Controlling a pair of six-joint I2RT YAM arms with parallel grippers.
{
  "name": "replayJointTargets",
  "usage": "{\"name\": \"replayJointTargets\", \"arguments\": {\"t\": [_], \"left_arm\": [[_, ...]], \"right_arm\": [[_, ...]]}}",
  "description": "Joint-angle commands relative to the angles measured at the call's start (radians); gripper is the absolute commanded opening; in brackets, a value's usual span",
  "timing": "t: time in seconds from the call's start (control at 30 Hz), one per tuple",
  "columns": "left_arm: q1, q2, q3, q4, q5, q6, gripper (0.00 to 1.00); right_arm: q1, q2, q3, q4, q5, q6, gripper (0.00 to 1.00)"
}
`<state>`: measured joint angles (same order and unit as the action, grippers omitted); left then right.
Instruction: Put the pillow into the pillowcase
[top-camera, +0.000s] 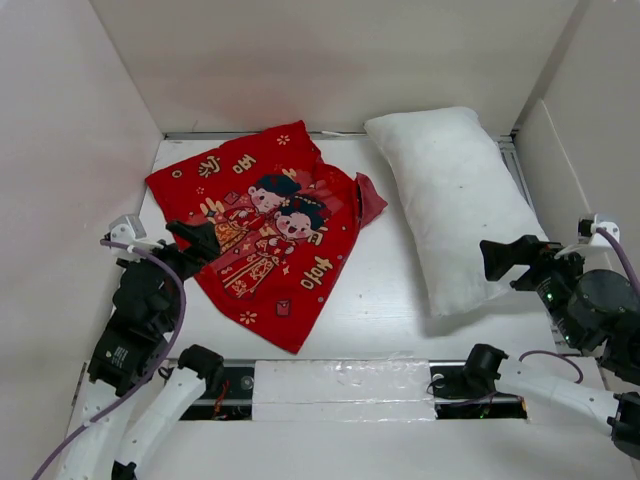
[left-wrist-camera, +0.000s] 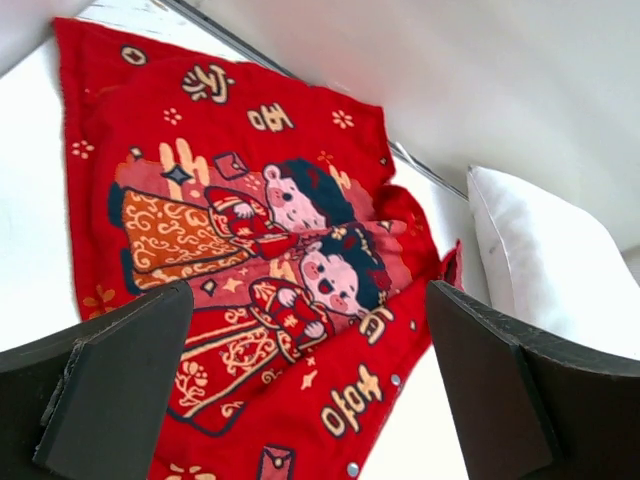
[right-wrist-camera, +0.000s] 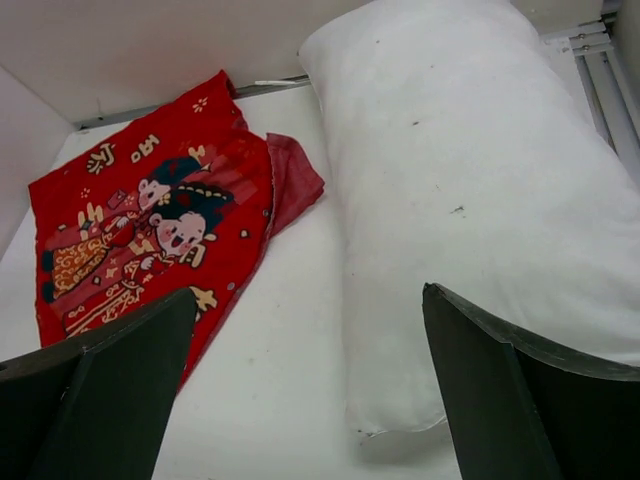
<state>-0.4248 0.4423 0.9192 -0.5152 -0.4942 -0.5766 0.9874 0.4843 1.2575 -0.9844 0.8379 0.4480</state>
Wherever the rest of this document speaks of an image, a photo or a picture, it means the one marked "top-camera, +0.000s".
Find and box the white taped foam block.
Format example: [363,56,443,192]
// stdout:
[252,358,436,423]

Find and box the aluminium rail right side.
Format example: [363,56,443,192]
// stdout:
[494,135,533,207]

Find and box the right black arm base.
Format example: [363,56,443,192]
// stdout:
[426,361,528,420]

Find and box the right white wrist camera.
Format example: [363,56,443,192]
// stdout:
[577,213,620,248]

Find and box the red cartoon print pillowcase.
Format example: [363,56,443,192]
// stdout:
[146,121,387,354]

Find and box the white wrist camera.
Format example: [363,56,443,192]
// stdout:
[107,214,147,245]
[577,213,620,248]

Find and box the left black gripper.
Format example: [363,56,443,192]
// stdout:
[121,218,221,328]

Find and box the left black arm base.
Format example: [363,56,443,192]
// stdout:
[180,360,255,421]

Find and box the white pillow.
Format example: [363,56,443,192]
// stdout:
[364,107,546,317]

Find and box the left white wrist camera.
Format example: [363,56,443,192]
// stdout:
[107,214,147,245]

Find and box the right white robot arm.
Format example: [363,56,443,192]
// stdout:
[461,227,639,458]

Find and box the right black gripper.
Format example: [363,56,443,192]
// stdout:
[479,230,596,346]

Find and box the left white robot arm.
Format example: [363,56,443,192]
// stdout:
[51,215,224,479]

